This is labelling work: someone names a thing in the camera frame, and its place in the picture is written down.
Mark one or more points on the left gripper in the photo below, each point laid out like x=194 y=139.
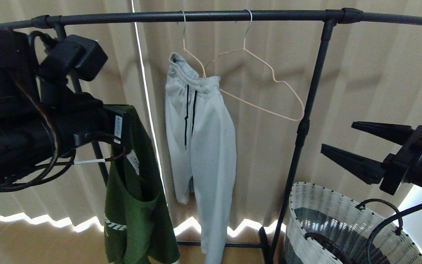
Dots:
x=20 y=143

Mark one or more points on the green printed T-shirt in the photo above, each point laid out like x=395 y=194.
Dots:
x=137 y=220

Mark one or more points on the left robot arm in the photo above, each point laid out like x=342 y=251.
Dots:
x=6 y=66

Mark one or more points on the white laundry basket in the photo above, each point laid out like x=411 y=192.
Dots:
x=317 y=205

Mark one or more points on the pink clothes hanger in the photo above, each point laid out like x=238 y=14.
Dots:
x=184 y=40
x=244 y=44

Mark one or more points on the black clothes rack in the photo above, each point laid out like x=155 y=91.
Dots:
x=196 y=16

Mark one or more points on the beige curtain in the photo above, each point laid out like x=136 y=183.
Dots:
x=361 y=73

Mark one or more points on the pale grey sweatpants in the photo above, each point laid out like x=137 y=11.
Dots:
x=203 y=146

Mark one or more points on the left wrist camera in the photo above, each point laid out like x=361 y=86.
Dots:
x=82 y=55

